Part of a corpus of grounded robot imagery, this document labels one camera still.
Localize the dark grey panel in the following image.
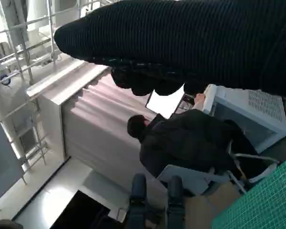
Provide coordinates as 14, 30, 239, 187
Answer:
0, 104, 24, 182

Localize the green cutting mat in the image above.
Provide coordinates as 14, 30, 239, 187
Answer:
211, 158, 286, 229

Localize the grey office chair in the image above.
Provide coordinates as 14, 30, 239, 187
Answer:
156, 139, 281, 198

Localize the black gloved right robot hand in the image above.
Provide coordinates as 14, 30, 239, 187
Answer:
53, 0, 286, 97

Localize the metal shelving rack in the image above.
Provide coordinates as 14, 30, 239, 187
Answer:
0, 0, 86, 184

